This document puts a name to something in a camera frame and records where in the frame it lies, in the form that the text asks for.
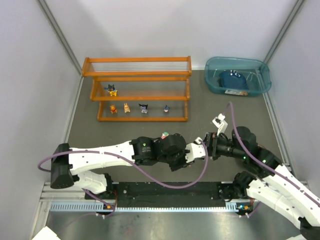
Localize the grey slotted cable duct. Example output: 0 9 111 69
50 202 239 213

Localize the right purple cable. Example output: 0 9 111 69
223 101 320 218

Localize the label card in tub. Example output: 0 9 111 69
224 89 249 96

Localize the orange wooden shelf rack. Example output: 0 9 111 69
81 56 192 122

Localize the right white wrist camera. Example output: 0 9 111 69
212 113 228 136

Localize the black purple cat toy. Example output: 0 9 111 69
138 103 148 114

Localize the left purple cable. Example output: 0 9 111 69
37 141 209 218

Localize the orange rabbit toy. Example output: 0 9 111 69
123 103 131 113

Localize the small blue shark toy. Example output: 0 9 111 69
163 105 170 113

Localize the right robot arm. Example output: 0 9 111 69
204 126 320 240

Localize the yellow bear toy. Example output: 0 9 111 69
109 105 118 114

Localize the purple cable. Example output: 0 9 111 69
223 101 320 218
37 141 209 218

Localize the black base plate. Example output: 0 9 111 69
96 181 254 208

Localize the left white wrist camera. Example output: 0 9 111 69
185 137 206 163

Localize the teal plastic tub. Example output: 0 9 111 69
204 56 272 97

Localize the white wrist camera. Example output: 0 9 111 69
185 137 206 163
212 113 228 136

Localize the black yellow dog toy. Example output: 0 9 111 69
104 84 118 97

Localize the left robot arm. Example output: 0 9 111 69
50 133 204 194

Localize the red green carrot toy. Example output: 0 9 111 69
161 132 169 139

